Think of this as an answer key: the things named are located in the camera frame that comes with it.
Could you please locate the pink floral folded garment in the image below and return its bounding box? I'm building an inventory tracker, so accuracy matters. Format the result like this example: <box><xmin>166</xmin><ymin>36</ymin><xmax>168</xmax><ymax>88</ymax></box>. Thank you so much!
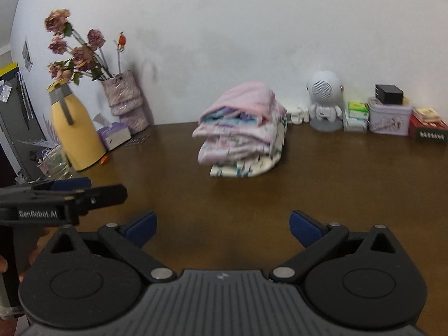
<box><xmin>192</xmin><ymin>103</ymin><xmax>288</xmax><ymax>164</ymax></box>

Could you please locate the wall paper sheet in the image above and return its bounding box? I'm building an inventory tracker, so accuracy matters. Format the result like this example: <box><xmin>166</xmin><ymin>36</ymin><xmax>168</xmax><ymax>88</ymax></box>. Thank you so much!
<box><xmin>23</xmin><ymin>36</ymin><xmax>34</xmax><ymax>72</ymax></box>

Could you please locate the clear glass cup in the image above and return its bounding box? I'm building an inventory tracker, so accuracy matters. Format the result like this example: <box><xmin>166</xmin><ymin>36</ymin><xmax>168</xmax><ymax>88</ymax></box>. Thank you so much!
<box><xmin>37</xmin><ymin>144</ymin><xmax>73</xmax><ymax>180</ymax></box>

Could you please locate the black power adapter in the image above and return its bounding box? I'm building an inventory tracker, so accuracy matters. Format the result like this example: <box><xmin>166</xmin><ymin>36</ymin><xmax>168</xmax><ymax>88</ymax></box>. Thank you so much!
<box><xmin>374</xmin><ymin>84</ymin><xmax>405</xmax><ymax>106</ymax></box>

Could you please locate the lavender floral tin box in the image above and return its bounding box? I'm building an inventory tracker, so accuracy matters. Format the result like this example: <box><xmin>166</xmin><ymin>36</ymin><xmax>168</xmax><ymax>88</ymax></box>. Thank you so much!
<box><xmin>367</xmin><ymin>99</ymin><xmax>414</xmax><ymax>136</ymax></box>

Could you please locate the pink knitted vase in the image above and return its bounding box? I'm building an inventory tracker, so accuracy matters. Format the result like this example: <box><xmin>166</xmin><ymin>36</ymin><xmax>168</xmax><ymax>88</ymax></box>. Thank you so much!
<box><xmin>101</xmin><ymin>70</ymin><xmax>150</xmax><ymax>131</ymax></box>

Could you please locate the white robot speaker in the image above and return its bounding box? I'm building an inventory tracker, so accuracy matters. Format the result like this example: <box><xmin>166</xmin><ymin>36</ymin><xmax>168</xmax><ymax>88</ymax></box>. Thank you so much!
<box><xmin>305</xmin><ymin>71</ymin><xmax>345</xmax><ymax>132</ymax></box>

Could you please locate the cream floral folded garment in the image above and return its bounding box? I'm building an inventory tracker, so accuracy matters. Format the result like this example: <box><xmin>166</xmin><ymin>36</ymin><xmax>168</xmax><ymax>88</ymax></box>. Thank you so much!
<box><xmin>209</xmin><ymin>112</ymin><xmax>289</xmax><ymax>178</ymax></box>

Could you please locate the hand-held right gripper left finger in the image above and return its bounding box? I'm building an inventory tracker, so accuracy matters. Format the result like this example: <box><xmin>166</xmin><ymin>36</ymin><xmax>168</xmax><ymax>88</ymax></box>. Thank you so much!
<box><xmin>45</xmin><ymin>211</ymin><xmax>176</xmax><ymax>285</ymax></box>

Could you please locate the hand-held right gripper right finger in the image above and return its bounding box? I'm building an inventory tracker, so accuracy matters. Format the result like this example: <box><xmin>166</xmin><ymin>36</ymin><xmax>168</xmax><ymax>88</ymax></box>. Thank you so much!
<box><xmin>269</xmin><ymin>211</ymin><xmax>404</xmax><ymax>283</ymax></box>

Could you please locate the dark grey cabinet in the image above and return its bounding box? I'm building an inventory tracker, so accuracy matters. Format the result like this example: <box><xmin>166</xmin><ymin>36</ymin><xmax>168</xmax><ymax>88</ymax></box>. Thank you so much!
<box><xmin>0</xmin><ymin>62</ymin><xmax>48</xmax><ymax>184</ymax></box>

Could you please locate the pink blue mesh vest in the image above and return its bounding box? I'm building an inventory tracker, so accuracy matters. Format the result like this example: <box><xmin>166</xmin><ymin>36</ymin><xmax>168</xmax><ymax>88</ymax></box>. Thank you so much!
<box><xmin>200</xmin><ymin>81</ymin><xmax>277</xmax><ymax>127</ymax></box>

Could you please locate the purple tissue box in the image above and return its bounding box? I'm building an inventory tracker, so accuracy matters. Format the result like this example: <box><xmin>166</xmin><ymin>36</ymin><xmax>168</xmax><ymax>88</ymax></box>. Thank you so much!
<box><xmin>93</xmin><ymin>112</ymin><xmax>132</xmax><ymax>151</ymax></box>

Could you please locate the yellow thermos jug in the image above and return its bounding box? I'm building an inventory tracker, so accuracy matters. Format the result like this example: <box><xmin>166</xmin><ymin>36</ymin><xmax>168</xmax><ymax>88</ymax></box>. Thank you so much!
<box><xmin>47</xmin><ymin>80</ymin><xmax>107</xmax><ymax>171</ymax></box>

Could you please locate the white plug adapter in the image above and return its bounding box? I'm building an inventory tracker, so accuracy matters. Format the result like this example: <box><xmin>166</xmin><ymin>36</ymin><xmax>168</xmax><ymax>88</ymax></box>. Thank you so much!
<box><xmin>286</xmin><ymin>108</ymin><xmax>311</xmax><ymax>124</ymax></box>

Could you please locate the red black box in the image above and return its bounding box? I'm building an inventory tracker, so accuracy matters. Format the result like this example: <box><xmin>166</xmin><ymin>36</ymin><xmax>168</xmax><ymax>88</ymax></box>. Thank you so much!
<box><xmin>408</xmin><ymin>114</ymin><xmax>448</xmax><ymax>143</ymax></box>

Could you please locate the beige packet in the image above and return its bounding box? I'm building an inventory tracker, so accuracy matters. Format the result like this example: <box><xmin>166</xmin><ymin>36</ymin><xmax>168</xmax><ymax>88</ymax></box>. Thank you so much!
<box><xmin>413</xmin><ymin>108</ymin><xmax>442</xmax><ymax>124</ymax></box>

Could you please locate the purple artificial plant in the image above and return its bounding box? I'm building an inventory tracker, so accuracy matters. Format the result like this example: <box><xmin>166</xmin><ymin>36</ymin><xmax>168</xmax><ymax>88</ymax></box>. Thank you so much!
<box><xmin>17</xmin><ymin>114</ymin><xmax>65</xmax><ymax>155</ymax></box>

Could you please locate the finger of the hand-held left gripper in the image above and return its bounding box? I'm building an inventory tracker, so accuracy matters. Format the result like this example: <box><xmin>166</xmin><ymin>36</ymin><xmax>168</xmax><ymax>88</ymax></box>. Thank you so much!
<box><xmin>0</xmin><ymin>177</ymin><xmax>92</xmax><ymax>198</ymax></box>
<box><xmin>0</xmin><ymin>184</ymin><xmax>129</xmax><ymax>215</ymax></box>

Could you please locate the person's left hand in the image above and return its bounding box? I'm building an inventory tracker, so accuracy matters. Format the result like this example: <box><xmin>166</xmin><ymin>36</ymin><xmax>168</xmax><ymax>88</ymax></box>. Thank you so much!
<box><xmin>19</xmin><ymin>227</ymin><xmax>54</xmax><ymax>282</ymax></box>

